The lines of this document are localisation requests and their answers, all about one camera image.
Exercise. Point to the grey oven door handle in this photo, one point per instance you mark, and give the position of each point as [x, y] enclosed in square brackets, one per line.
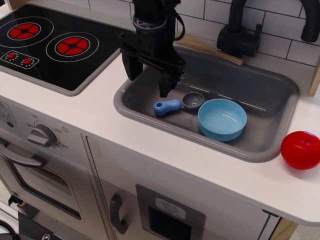
[34, 161]

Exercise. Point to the toy oven door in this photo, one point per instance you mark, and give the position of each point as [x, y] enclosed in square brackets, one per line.
[62, 189]

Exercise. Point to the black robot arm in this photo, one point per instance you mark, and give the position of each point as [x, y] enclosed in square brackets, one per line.
[150, 14]

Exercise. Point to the grey cabinet door handle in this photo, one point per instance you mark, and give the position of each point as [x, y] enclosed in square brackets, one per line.
[120, 225]

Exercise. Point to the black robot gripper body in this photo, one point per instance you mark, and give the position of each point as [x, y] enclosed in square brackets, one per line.
[153, 47]

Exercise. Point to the light blue plastic bowl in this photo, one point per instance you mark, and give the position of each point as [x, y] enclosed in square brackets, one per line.
[221, 119]

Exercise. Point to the wooden spatula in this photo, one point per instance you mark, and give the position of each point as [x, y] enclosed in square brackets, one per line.
[191, 42]

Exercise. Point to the grey oven knob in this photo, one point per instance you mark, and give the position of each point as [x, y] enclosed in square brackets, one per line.
[41, 135]

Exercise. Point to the grey toy sink basin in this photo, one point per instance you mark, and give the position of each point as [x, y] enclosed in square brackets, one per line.
[211, 84]

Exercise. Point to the grey dispenser panel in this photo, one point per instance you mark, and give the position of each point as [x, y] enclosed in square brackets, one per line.
[168, 219]

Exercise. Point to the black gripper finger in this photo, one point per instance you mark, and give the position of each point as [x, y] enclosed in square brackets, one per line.
[132, 65]
[168, 82]

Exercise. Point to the black toy stove top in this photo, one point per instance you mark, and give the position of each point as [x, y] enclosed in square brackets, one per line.
[55, 50]

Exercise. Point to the blue handled grey toy spoon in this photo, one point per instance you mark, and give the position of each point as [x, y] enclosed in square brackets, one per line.
[191, 101]

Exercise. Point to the red toy apple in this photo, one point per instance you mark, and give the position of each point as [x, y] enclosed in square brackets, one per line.
[301, 150]

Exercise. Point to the black toy faucet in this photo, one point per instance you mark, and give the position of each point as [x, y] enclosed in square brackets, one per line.
[234, 40]

